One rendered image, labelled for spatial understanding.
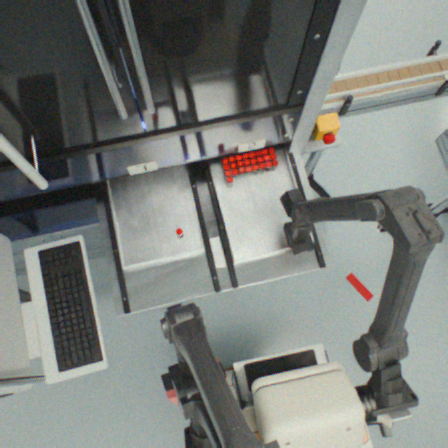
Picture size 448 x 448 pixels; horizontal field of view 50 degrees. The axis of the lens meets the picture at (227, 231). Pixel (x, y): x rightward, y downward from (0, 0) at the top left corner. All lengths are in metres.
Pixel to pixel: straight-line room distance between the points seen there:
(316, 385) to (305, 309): 1.39
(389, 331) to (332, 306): 1.37
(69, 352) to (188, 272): 0.45
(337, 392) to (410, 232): 0.36
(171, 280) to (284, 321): 1.00
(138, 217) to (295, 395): 0.81
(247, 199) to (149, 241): 0.35
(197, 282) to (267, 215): 0.31
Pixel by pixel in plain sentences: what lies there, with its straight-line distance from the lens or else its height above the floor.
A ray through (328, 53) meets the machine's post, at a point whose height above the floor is 1.43.
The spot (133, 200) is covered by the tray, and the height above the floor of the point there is 0.88.
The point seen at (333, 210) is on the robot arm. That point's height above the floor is 1.33.
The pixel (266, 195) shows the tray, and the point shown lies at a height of 0.88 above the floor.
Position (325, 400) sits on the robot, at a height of 1.37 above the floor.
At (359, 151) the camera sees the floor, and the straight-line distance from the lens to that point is 2.72.
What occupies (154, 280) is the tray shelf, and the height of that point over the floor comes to 0.88.
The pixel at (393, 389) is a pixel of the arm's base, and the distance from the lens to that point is 1.21.
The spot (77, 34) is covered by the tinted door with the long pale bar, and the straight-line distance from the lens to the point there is 0.96.
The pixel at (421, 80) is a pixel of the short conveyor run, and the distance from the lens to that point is 1.82.
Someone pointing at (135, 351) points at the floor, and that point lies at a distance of 2.40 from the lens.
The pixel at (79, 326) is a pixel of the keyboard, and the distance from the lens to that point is 1.61.
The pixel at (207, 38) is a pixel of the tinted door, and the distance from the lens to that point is 1.03.
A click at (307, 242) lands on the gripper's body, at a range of 1.43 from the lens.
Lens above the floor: 2.37
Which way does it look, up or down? 75 degrees down
